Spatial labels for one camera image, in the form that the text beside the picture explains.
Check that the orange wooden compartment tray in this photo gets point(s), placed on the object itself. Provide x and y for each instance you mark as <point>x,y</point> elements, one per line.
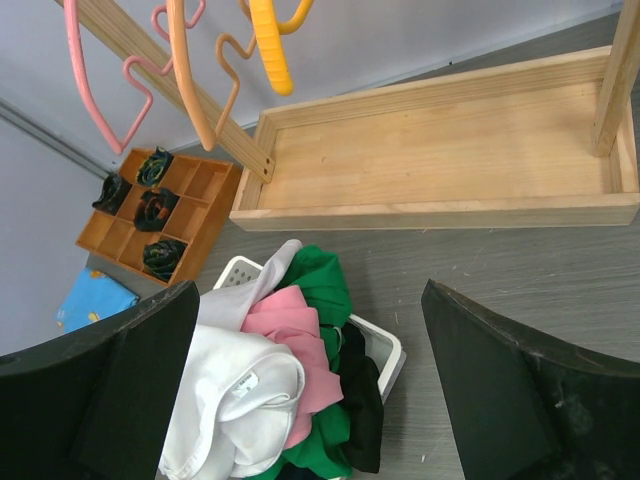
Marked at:
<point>206,188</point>

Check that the green t shirt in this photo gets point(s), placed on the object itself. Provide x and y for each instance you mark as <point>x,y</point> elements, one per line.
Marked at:
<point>320,277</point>

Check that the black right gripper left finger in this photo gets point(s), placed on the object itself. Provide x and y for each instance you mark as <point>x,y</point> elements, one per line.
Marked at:
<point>96,403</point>

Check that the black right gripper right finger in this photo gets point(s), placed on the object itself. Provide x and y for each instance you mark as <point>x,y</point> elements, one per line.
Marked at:
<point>526,405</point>

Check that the black t shirt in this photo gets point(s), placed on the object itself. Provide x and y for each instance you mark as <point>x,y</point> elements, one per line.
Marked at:
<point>362,401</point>

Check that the pink t shirt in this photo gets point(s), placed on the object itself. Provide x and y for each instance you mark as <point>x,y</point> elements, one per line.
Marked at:
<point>285,318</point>

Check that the white plastic basket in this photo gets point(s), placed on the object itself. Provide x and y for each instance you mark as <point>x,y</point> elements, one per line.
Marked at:
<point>383,347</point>

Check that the pink hanger of white shirt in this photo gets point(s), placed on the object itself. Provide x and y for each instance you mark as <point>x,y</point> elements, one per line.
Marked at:
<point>115,54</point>

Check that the wooden clothes rack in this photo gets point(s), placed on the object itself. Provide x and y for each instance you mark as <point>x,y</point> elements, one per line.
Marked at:
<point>540,143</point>

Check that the white t shirt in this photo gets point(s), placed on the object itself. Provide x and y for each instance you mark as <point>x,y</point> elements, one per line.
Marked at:
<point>239,392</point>

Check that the blue folded cloth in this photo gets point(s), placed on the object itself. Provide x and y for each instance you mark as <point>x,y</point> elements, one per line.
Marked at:
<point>94,296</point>

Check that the dark rolled sock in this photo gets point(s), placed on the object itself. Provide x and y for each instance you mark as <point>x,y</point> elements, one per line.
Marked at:
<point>114,191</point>
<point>154,168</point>
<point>154,208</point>
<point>161,258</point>

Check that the navy blue t shirt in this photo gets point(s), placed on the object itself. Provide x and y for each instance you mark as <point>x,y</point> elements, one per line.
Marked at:
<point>292,472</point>

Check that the yellow plastic hanger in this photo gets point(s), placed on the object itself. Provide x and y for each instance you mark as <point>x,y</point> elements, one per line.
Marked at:
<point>267,36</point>

